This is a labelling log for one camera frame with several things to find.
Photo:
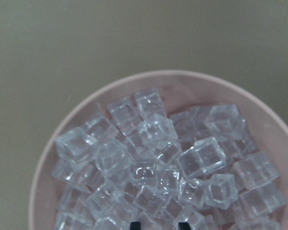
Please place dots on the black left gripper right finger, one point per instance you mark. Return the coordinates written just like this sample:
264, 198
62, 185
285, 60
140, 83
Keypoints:
183, 226

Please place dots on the pink bowl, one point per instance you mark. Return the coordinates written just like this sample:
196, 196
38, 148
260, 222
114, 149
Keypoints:
179, 90

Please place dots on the pile of clear ice cubes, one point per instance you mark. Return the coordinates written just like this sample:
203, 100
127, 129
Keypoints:
199, 166

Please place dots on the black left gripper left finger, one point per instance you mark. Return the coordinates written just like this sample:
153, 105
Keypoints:
135, 225

